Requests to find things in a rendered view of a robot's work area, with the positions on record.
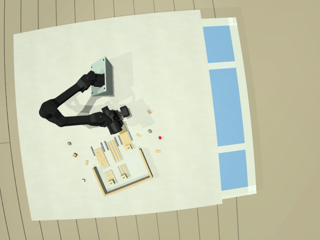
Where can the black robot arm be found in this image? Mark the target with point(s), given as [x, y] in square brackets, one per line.
[49, 109]

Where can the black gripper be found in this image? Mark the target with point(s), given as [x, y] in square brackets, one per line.
[124, 112]

